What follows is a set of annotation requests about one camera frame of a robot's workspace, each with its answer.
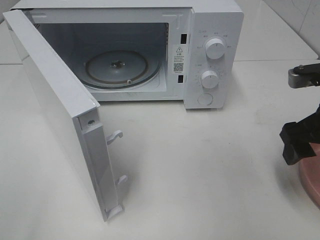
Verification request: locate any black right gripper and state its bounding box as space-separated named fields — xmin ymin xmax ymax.
xmin=279 ymin=106 xmax=320 ymax=166

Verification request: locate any pink round plate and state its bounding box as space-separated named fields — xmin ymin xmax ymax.
xmin=298 ymin=143 xmax=320 ymax=208

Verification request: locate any white round door button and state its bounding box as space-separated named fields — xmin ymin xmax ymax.
xmin=197 ymin=93 xmax=213 ymax=106

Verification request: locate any white microwave door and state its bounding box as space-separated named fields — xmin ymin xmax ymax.
xmin=3 ymin=9 xmax=127 ymax=221

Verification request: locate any lower white round knob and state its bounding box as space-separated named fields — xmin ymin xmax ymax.
xmin=200 ymin=70 xmax=219 ymax=89

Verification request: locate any white round knob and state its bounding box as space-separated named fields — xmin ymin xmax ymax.
xmin=205 ymin=36 xmax=226 ymax=60
xmin=200 ymin=70 xmax=219 ymax=89

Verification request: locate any upper white round knob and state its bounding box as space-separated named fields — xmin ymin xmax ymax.
xmin=205 ymin=36 xmax=226 ymax=60

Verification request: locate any white microwave oven body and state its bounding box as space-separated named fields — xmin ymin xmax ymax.
xmin=8 ymin=0 xmax=244 ymax=109

